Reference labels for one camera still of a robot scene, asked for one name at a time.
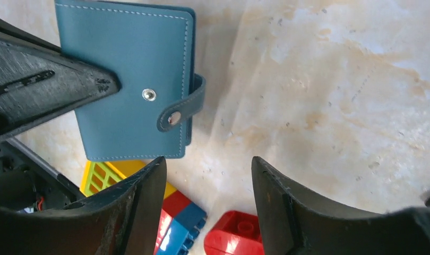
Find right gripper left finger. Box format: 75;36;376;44
0;156;167;254

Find yellow window toy block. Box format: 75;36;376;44
80;160;146;197

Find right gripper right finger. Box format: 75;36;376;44
251;156;430;254

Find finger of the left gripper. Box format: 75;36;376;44
0;19;121;141

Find red rounded toy block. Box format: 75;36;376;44
204;210;264;255

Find blue leather card holder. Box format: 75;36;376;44
55;1;205;162

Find blue toy block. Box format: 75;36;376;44
157;202;207;254

